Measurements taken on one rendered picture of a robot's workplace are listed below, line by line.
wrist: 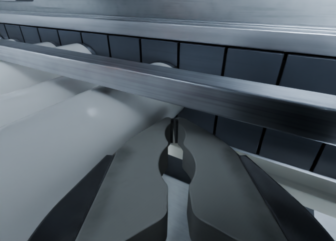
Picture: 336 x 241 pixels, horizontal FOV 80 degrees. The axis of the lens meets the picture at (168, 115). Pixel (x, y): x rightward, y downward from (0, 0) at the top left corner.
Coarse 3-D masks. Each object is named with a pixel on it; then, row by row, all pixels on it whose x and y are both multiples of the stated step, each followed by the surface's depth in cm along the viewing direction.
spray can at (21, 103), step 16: (48, 80) 15; (64, 80) 15; (80, 80) 15; (0, 96) 12; (16, 96) 12; (32, 96) 13; (48, 96) 13; (64, 96) 14; (0, 112) 11; (16, 112) 12; (32, 112) 12
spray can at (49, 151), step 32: (160, 64) 17; (96, 96) 11; (128, 96) 12; (0, 128) 8; (32, 128) 8; (64, 128) 9; (96, 128) 10; (128, 128) 11; (0, 160) 7; (32, 160) 8; (64, 160) 8; (96, 160) 9; (0, 192) 7; (32, 192) 7; (64, 192) 8; (0, 224) 6; (32, 224) 7
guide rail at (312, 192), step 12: (180, 156) 17; (252, 156) 15; (264, 168) 14; (276, 168) 14; (288, 168) 14; (276, 180) 13; (288, 180) 13; (300, 180) 13; (312, 180) 13; (324, 180) 13; (300, 192) 13; (312, 192) 12; (324, 192) 12; (312, 204) 13; (324, 204) 12
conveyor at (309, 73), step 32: (0, 32) 29; (32, 32) 25; (64, 32) 22; (96, 32) 24; (192, 64) 16; (224, 64) 16; (256, 64) 14; (288, 64) 13; (320, 64) 12; (224, 128) 17; (256, 128) 16; (288, 160) 16; (320, 160) 15
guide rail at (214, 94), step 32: (32, 64) 13; (64, 64) 11; (96, 64) 10; (128, 64) 10; (160, 96) 9; (192, 96) 8; (224, 96) 7; (256, 96) 7; (288, 96) 7; (320, 96) 7; (288, 128) 7; (320, 128) 6
